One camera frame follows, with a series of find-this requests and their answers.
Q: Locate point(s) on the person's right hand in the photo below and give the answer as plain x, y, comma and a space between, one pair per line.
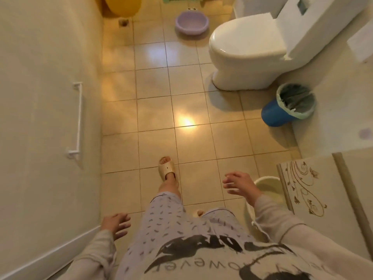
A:
244, 185

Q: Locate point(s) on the person's left hand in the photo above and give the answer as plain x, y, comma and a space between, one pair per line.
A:
112, 225

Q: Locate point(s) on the person's right thumb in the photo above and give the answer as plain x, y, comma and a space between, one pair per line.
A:
233, 190

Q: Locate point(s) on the person's left thumb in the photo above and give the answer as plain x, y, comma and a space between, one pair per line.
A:
123, 233

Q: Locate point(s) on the person's right forearm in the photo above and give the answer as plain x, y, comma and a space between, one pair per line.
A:
279, 218

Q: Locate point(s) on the person's left forearm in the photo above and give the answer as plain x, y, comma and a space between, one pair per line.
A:
90, 256

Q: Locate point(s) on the white plastic bucket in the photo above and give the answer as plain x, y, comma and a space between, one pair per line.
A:
262, 183

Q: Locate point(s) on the beige slipper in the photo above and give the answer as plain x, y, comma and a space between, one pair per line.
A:
166, 170
200, 213

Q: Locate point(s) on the grey patterned pyjama pants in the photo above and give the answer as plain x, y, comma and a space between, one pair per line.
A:
174, 230

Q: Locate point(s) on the person's left leg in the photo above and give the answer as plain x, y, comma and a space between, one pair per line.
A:
168, 186

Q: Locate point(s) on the white shirt with black print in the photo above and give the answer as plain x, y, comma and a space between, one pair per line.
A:
233, 259

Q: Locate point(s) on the blue plastic trash bin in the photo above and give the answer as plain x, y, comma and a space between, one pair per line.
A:
272, 115

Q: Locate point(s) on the beige cabinet with floral print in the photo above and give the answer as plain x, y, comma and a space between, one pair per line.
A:
326, 195

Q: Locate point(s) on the pale green bin liner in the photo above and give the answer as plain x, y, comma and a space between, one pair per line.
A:
295, 100

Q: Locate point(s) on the white ceramic toilet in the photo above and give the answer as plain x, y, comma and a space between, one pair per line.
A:
262, 46

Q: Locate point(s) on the purple plastic basin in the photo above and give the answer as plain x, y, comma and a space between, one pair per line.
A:
191, 23

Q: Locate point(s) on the metal floor drain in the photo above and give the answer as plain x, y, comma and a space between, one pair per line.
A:
124, 23

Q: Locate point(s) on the yellow plastic tub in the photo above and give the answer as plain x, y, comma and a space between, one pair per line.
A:
121, 5

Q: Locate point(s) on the white wall towel bar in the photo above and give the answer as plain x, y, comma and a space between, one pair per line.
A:
78, 119

